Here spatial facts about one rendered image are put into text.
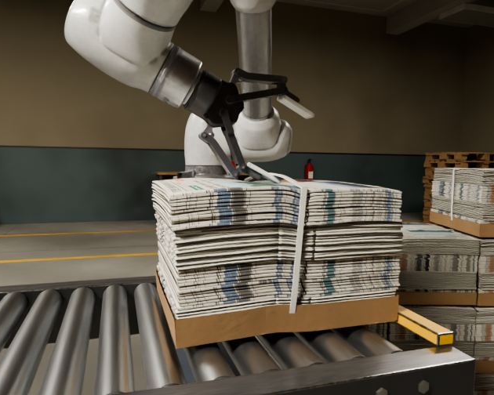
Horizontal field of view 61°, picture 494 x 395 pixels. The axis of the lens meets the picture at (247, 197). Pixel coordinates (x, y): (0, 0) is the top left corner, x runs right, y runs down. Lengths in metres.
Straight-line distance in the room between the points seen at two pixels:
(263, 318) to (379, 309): 0.20
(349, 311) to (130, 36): 0.54
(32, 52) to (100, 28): 7.41
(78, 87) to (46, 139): 1.03
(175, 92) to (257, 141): 0.80
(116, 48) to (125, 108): 7.17
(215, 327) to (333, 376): 0.18
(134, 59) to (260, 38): 0.65
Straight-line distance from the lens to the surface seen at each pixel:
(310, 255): 0.65
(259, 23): 1.24
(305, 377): 0.57
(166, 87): 0.69
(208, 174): 1.50
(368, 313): 0.73
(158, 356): 0.63
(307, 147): 8.65
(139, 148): 7.79
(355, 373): 0.60
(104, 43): 0.68
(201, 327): 0.62
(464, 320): 1.61
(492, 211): 1.57
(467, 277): 1.57
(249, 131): 1.44
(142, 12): 0.65
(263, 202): 0.60
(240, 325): 0.64
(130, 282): 0.98
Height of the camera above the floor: 1.07
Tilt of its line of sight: 5 degrees down
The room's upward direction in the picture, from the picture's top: 1 degrees clockwise
